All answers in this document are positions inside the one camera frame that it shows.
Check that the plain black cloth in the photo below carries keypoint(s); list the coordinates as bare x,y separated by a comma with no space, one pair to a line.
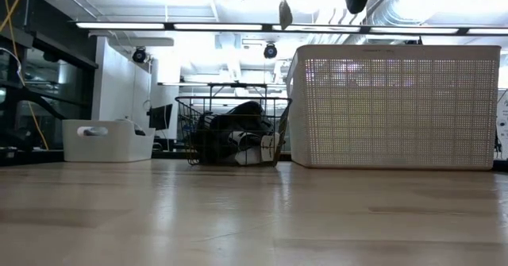
222,139

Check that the silver ventilation duct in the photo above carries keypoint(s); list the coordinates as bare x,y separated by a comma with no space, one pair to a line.
397,8

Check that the black computer monitor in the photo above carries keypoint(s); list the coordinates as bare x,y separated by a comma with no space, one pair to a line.
160,117

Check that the black ceiling spotlight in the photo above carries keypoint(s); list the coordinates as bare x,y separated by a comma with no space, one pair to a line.
270,51
139,54

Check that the large white perforated laundry basket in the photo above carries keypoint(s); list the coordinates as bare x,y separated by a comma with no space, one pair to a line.
397,51

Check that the long ceiling light strip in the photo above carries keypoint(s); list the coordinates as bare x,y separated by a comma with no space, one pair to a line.
218,26

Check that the black metal table frame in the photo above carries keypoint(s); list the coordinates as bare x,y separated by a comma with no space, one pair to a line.
31,157

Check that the distant black table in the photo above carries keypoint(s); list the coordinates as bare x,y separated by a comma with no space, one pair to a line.
238,85

